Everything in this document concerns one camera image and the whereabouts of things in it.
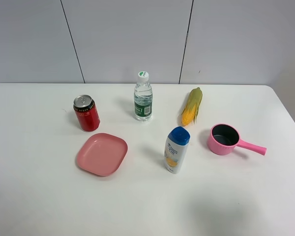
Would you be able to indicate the pink toy saucepan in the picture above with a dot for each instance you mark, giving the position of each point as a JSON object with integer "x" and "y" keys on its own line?
{"x": 224, "y": 138}

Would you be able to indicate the clear water bottle green label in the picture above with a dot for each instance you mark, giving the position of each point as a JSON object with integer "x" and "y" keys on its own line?
{"x": 143, "y": 97}

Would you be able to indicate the white shampoo bottle blue cap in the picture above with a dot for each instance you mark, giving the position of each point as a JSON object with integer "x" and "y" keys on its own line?
{"x": 175, "y": 149}

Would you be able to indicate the toy corn cob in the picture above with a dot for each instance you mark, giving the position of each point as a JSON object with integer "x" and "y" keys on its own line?
{"x": 191, "y": 109}

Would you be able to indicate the pink square plate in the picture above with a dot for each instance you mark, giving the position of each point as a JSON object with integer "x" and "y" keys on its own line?
{"x": 102, "y": 154}

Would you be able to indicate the red soda can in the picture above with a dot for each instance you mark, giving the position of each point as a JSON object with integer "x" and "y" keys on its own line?
{"x": 86, "y": 112}

